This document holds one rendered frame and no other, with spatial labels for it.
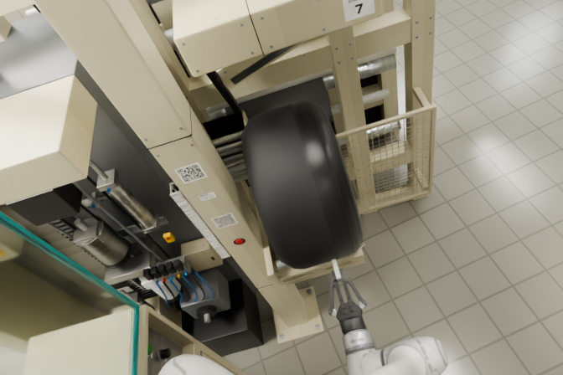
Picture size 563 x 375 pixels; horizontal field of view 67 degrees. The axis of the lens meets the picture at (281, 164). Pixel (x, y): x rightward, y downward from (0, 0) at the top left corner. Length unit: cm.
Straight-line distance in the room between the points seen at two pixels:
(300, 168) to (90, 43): 65
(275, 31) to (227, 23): 14
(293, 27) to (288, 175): 44
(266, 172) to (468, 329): 160
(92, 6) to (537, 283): 242
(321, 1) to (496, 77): 245
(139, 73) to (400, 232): 205
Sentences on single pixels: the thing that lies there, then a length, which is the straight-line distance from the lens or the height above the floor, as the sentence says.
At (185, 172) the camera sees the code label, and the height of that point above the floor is 152.
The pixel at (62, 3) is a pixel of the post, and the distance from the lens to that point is 98.
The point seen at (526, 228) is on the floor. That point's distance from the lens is 284.
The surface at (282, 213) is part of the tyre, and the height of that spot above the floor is 137.
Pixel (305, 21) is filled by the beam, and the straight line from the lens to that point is 132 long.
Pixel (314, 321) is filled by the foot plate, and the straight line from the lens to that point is 257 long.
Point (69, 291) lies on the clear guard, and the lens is 118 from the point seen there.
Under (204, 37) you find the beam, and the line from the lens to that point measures 130.
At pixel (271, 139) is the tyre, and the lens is 133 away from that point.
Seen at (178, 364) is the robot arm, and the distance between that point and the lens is 100.
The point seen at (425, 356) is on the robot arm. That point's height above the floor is 116.
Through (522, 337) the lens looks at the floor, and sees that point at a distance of 259.
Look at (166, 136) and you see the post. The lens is 118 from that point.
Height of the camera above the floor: 243
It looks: 50 degrees down
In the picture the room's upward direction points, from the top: 22 degrees counter-clockwise
